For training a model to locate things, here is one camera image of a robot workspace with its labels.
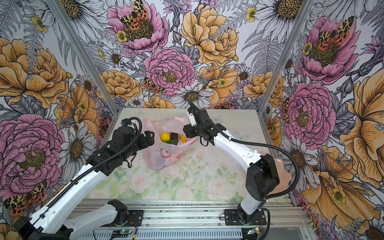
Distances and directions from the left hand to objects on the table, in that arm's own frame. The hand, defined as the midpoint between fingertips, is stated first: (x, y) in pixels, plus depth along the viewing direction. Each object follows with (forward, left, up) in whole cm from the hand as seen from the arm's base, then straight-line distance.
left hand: (146, 141), depth 74 cm
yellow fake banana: (+16, -16, -22) cm, 32 cm away
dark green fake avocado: (+13, -11, -20) cm, 26 cm away
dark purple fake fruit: (+18, -10, -21) cm, 29 cm away
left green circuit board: (-34, +13, -26) cm, 45 cm away
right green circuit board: (-34, -52, -24) cm, 67 cm away
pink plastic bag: (-3, -6, -9) cm, 11 cm away
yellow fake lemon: (+16, -4, -20) cm, 26 cm away
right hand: (+9, -21, -4) cm, 23 cm away
